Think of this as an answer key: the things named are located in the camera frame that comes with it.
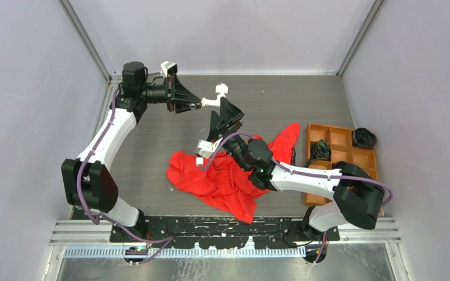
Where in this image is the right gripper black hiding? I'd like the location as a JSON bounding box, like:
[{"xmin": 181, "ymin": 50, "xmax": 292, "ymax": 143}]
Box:
[{"xmin": 207, "ymin": 95, "xmax": 251, "ymax": 171}]

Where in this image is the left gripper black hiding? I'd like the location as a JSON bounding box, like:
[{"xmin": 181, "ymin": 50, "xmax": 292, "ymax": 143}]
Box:
[{"xmin": 140, "ymin": 74, "xmax": 200, "ymax": 114}]

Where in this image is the white faucet with chrome head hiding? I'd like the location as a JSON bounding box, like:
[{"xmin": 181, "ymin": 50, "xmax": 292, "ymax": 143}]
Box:
[{"xmin": 201, "ymin": 83, "xmax": 229, "ymax": 108}]

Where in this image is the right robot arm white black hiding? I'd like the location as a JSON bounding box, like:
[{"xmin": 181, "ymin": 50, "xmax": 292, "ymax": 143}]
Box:
[{"xmin": 202, "ymin": 97, "xmax": 392, "ymax": 241}]

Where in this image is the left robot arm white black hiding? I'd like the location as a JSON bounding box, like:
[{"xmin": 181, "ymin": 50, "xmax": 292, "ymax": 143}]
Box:
[{"xmin": 61, "ymin": 61, "xmax": 201, "ymax": 242}]

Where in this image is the red cloth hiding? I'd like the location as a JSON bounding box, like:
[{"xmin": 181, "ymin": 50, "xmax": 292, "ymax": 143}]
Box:
[{"xmin": 166, "ymin": 122, "xmax": 301, "ymax": 225}]

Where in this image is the orange compartment tray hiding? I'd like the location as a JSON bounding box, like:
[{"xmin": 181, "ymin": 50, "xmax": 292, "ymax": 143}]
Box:
[{"xmin": 303, "ymin": 123, "xmax": 384, "ymax": 218}]

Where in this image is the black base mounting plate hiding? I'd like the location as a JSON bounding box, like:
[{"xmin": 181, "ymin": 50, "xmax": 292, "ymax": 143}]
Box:
[{"xmin": 110, "ymin": 215, "xmax": 340, "ymax": 251}]

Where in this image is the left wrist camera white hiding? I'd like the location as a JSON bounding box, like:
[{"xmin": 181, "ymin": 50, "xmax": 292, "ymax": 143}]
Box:
[{"xmin": 160, "ymin": 60, "xmax": 178, "ymax": 77}]

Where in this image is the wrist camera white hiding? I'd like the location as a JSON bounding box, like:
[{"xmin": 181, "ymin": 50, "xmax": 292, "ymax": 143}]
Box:
[
  {"xmin": 196, "ymin": 139, "xmax": 221, "ymax": 166},
  {"xmin": 160, "ymin": 60, "xmax": 178, "ymax": 77}
]

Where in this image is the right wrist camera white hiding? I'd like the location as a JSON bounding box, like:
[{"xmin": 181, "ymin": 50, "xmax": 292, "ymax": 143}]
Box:
[{"xmin": 196, "ymin": 139, "xmax": 221, "ymax": 166}]

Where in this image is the black coiled strap upper compartment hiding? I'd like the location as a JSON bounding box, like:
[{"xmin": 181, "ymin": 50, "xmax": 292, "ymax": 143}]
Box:
[{"xmin": 307, "ymin": 139, "xmax": 332, "ymax": 166}]

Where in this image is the black coiled strap outside tray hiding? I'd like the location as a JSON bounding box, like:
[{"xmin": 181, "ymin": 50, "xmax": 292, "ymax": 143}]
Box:
[{"xmin": 352, "ymin": 127, "xmax": 377, "ymax": 150}]

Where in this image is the slotted cable duct grey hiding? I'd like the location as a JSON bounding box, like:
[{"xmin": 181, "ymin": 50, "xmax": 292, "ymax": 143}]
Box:
[{"xmin": 63, "ymin": 245, "xmax": 306, "ymax": 258}]

